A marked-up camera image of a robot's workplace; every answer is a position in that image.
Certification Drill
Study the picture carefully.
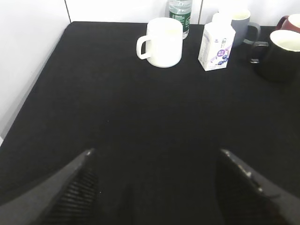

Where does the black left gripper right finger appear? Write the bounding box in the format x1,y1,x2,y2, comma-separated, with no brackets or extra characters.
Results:
215,149,300,225

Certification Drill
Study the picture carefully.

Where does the white ceramic mug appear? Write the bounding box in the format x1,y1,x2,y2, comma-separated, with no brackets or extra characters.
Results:
136,17,183,68

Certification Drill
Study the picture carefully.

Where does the white blueberry yogurt carton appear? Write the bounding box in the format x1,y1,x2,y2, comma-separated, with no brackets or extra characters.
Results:
198,13,236,71

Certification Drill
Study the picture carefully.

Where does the red ceramic mug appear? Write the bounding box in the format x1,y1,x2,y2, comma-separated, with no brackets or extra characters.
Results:
275,14,300,33

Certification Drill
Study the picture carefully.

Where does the black ceramic mug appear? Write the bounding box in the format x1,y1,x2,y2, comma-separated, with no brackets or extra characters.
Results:
248,30,300,82

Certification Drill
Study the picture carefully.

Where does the grey ceramic mug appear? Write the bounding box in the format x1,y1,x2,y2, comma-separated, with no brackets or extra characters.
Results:
218,6,261,48

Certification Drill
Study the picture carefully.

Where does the clear water bottle green label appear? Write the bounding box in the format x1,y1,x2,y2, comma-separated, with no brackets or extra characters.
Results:
168,0,193,39

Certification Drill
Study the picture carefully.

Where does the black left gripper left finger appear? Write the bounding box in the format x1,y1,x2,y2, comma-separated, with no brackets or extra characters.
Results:
0,149,98,225

